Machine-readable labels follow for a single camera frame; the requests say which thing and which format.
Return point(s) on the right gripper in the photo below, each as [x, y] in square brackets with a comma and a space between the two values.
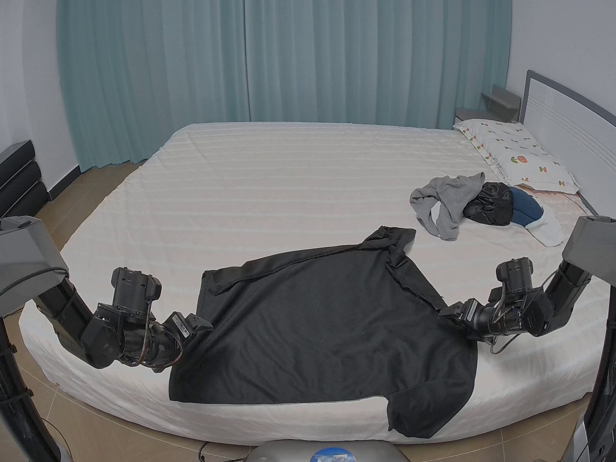
[481, 318]

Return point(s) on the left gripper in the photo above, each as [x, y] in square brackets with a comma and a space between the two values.
[166, 347]

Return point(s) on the black T-shirt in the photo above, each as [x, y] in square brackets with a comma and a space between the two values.
[327, 330]

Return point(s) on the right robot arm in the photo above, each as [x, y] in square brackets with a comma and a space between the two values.
[592, 248]

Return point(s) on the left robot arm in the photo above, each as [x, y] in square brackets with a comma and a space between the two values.
[29, 258]

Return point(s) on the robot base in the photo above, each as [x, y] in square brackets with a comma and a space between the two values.
[288, 453]

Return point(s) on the bed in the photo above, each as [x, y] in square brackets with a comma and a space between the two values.
[288, 185]

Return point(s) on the shiny black garment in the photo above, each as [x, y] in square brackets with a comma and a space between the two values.
[491, 205]

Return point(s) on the blue and white garment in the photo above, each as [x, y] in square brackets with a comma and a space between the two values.
[527, 210]

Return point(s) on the grey garment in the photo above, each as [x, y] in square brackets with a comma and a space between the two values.
[450, 200]

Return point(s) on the white printed pillow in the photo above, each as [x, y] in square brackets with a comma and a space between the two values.
[519, 157]

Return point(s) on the grey bedside table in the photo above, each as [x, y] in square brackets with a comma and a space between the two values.
[500, 101]

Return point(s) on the black chest of drawers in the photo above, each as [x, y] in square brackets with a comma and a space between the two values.
[19, 181]

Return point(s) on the blue-green curtain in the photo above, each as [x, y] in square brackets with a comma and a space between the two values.
[375, 46]
[154, 65]

